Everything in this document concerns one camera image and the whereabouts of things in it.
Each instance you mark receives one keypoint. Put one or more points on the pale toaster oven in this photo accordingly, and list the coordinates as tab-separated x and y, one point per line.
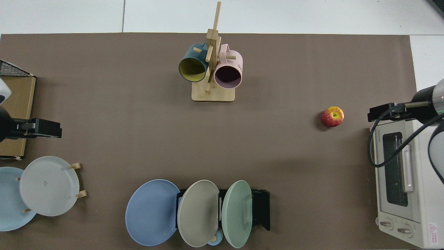
421	194

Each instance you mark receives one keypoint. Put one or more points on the teal mug yellow inside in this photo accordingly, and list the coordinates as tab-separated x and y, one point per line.
191	69

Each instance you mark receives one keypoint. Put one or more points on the translucent grey plate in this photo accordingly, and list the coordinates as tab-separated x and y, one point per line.
48	185

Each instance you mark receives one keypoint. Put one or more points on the red yellow apple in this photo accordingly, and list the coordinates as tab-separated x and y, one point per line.
332	117

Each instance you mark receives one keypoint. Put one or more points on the brown table cloth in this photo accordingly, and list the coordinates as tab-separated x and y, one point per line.
138	121

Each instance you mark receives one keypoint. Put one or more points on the pink mug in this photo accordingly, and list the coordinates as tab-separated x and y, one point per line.
228	76

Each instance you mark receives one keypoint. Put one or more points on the light blue plate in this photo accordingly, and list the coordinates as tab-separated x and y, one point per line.
10	205

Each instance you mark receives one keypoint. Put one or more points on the pale green plate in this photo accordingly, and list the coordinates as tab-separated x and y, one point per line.
236	215

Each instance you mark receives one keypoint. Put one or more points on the wooden cup stand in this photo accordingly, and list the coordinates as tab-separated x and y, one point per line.
213	94

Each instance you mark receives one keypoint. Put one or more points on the beige grey plate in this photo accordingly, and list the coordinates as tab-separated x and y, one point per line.
197	213

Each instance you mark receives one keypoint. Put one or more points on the dark grey corner object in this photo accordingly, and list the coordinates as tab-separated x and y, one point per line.
437	6

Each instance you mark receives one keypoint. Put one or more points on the wooden peg plate rack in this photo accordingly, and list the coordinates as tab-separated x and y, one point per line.
82	194

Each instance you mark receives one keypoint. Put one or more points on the small blue round thing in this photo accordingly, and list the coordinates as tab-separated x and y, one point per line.
218	239

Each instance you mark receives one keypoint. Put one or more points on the black dish rack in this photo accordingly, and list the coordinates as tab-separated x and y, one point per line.
261	208

